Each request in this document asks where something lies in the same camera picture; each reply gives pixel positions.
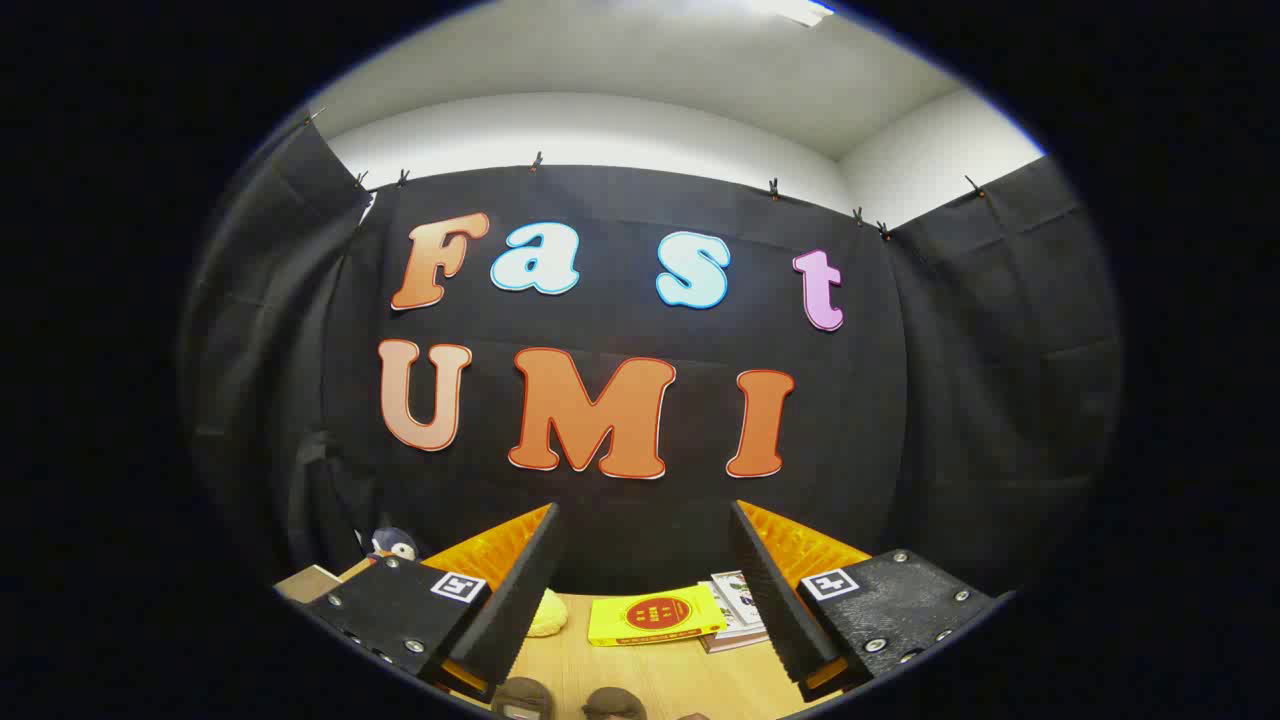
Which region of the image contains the beige fabric storage box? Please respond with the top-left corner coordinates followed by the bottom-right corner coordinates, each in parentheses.
top-left (273, 563), bottom-right (346, 604)

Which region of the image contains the ceiling light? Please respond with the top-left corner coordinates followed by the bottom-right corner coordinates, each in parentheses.
top-left (745, 0), bottom-right (836, 28)

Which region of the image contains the white illustrated book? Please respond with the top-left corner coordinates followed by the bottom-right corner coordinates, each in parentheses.
top-left (710, 570), bottom-right (767, 633)

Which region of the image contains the yellow book with red circle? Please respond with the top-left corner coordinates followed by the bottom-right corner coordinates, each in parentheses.
top-left (588, 585), bottom-right (727, 647)

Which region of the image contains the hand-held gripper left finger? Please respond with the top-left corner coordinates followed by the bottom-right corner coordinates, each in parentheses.
top-left (300, 502), bottom-right (563, 703)

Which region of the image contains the yellow plush bun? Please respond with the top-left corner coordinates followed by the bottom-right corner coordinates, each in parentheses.
top-left (527, 588), bottom-right (569, 638)

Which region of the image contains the penguin plush toy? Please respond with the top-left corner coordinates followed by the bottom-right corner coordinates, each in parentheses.
top-left (360, 527), bottom-right (421, 563)

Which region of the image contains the brown fuzzy shoe with bow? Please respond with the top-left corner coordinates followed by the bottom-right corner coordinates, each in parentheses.
top-left (490, 677), bottom-right (554, 720)
top-left (582, 686), bottom-right (649, 720)

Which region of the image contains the row of black cloth clips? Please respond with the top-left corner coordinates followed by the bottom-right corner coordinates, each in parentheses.
top-left (303, 108), bottom-right (988, 242)

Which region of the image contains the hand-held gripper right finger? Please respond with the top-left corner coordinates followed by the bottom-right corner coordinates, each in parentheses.
top-left (728, 500), bottom-right (1001, 703)

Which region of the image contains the brown book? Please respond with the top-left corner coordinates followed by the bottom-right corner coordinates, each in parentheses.
top-left (700, 626), bottom-right (771, 654)

